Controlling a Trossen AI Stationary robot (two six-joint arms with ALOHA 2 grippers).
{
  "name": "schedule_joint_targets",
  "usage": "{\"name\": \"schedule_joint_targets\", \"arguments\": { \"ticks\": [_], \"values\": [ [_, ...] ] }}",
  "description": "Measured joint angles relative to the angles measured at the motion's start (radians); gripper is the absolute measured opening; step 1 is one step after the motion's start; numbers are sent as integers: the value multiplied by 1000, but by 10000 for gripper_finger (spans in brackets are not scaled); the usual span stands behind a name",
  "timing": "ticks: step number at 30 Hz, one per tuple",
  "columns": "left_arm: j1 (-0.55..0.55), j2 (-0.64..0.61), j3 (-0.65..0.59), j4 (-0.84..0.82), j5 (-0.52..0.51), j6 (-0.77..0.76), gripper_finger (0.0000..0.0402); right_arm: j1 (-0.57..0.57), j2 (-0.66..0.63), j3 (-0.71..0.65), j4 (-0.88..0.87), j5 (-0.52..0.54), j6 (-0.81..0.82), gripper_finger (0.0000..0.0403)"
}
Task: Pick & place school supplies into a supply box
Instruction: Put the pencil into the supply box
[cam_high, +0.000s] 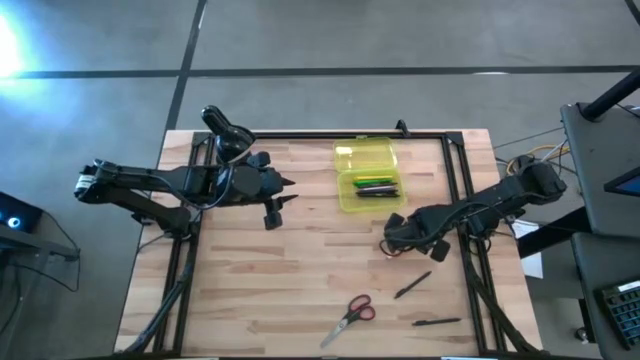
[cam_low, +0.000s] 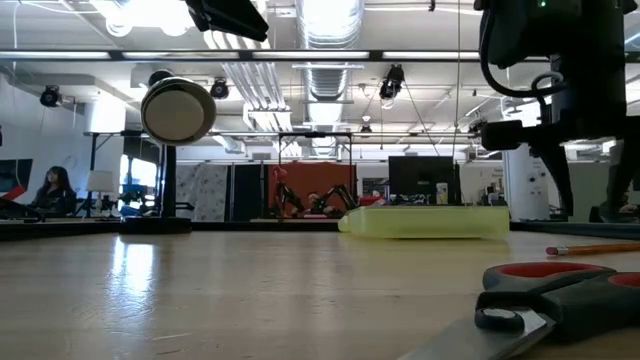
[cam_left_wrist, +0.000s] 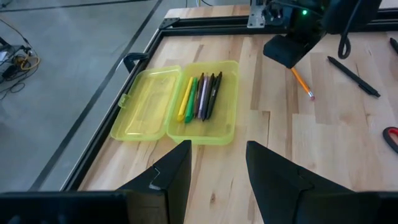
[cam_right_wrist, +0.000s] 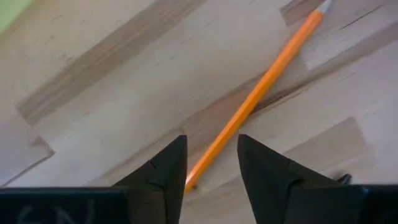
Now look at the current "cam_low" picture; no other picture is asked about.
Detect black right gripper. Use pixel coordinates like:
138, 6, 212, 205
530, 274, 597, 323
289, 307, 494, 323
482, 64, 640, 221

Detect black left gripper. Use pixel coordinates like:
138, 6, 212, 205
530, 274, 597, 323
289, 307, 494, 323
184, 0, 270, 43

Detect orange pencil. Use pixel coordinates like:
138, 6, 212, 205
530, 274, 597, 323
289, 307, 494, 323
545, 242, 640, 257

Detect red and black scissors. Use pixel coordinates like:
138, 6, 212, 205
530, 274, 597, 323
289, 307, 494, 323
397, 262, 640, 360

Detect yellow-green transparent supply box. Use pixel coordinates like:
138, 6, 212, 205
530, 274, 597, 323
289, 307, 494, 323
338, 205, 511, 240

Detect grey partition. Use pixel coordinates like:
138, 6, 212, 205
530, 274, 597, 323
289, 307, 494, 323
574, 162, 607, 221

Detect white round column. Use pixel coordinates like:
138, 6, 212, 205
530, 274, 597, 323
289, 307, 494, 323
502, 149, 550, 222

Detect round white lamp on stand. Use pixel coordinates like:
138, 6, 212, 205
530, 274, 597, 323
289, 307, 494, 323
119, 69, 217, 235

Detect black overhead light bar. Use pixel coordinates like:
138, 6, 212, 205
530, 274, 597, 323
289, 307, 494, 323
0, 48, 481, 63

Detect black monitor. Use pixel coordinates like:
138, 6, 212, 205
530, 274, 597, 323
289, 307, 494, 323
388, 155, 462, 206

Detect dark partition panel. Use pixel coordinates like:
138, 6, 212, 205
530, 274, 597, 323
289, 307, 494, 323
230, 163, 266, 222

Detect white patterned partition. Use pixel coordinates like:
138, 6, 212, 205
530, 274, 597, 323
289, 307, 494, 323
175, 163, 230, 223

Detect bright window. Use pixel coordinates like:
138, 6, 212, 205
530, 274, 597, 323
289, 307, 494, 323
118, 153, 160, 204

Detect white shade floor lamp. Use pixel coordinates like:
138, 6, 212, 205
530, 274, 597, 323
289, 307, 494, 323
86, 170, 115, 219

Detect silver ventilation duct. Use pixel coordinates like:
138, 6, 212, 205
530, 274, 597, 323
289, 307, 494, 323
294, 0, 366, 117

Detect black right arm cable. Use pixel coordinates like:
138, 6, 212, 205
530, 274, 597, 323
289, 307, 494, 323
478, 9, 569, 100

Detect thin hanging cable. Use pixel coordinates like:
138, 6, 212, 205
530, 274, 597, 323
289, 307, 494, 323
452, 0, 462, 157

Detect orange partition wall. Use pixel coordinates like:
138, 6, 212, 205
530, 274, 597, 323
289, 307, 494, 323
267, 162, 357, 219

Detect dark wall picture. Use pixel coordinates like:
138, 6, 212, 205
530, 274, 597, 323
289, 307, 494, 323
0, 158, 34, 201

